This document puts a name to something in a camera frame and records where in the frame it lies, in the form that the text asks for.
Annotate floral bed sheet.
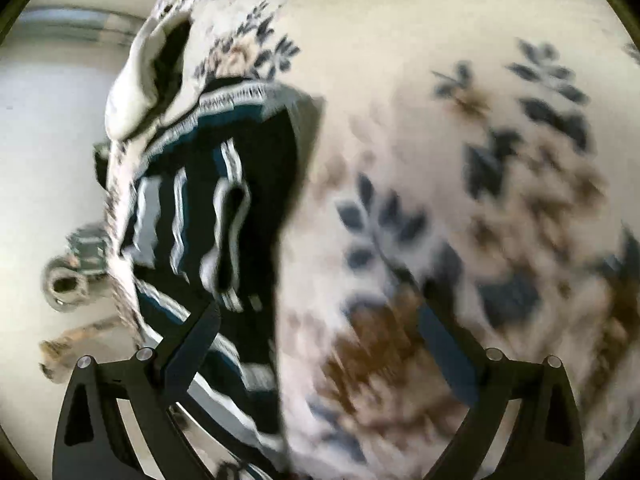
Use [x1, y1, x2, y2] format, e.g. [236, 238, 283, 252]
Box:
[102, 0, 640, 480]

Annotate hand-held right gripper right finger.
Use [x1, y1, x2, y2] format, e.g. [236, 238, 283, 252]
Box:
[420, 305, 586, 480]

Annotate white round object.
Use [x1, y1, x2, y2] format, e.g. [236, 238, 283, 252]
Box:
[42, 255, 89, 312]

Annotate black striped sweater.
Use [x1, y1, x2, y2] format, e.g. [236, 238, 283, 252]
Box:
[115, 80, 323, 480]

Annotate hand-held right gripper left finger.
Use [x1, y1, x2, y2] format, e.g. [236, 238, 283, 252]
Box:
[52, 300, 221, 480]

